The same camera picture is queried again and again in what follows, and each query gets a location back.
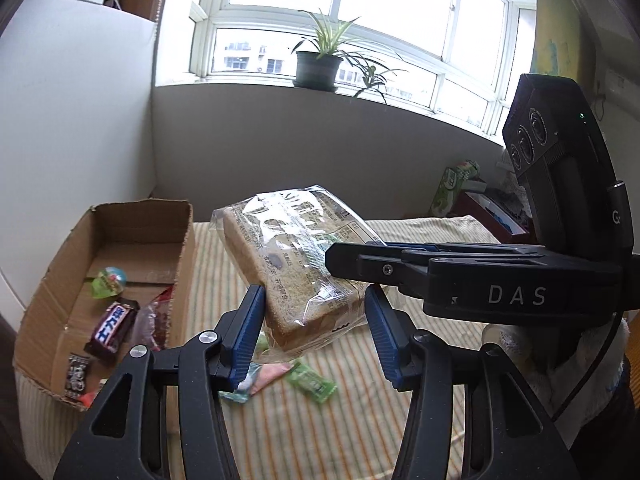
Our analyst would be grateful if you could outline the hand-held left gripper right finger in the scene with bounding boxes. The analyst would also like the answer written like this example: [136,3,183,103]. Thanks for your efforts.
[364,284,581,480]

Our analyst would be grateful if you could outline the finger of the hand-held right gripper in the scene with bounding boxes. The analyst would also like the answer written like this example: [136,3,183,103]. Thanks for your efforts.
[367,241,541,257]
[325,242,436,293]

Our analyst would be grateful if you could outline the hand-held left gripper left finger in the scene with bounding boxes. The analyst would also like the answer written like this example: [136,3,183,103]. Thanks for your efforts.
[52,285,266,480]

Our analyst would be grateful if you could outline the bagged sliced bread loaf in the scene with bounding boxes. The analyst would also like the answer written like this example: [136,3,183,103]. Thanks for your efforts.
[210,185,388,353]

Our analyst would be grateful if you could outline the clear red-sealed date packet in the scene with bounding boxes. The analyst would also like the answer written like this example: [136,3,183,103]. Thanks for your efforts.
[132,285,176,353]

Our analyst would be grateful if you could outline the cardboard box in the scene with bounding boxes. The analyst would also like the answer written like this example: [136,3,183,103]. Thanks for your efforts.
[12,200,196,413]

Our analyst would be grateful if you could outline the dark brown chocolate bar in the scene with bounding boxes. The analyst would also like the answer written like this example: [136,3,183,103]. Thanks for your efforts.
[84,297,141,358]

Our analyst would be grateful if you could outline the small jelly cup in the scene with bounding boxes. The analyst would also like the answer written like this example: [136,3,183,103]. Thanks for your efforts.
[91,267,128,300]

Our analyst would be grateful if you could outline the black patterned candy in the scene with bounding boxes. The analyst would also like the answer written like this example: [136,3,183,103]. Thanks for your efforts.
[64,354,93,401]

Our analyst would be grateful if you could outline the person's right forearm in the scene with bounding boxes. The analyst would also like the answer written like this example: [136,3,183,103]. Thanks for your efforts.
[480,322,631,416]

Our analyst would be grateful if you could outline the pink wrapped candy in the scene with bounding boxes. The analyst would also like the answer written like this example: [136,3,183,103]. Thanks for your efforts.
[250,362,293,393]

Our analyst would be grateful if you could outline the teal wrapped candy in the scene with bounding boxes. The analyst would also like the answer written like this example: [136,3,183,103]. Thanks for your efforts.
[220,362,261,403]

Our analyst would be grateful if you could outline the dark red box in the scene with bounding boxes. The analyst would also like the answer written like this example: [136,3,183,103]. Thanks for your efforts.
[457,190,531,243]

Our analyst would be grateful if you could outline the green printed bag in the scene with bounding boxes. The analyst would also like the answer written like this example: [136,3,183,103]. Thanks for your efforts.
[430,160,481,218]

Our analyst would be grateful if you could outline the green wrapped candy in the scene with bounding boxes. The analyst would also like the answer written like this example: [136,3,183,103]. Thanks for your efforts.
[285,360,338,403]

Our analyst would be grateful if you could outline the striped bed sheet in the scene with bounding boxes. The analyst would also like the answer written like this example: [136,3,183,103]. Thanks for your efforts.
[15,215,566,480]

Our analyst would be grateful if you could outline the potted spider plant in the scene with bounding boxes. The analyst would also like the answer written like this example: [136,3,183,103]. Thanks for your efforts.
[289,9,408,106]

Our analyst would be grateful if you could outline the white framed window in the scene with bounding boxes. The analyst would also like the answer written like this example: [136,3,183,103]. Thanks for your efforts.
[187,0,538,136]

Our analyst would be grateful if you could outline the white wardrobe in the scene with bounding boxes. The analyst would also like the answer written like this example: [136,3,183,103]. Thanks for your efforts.
[0,0,161,311]

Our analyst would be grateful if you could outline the wall map poster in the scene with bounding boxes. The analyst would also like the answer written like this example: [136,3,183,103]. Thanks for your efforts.
[530,0,583,81]

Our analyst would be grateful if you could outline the black cable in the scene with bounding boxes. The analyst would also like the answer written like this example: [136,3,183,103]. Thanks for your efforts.
[547,305,626,423]

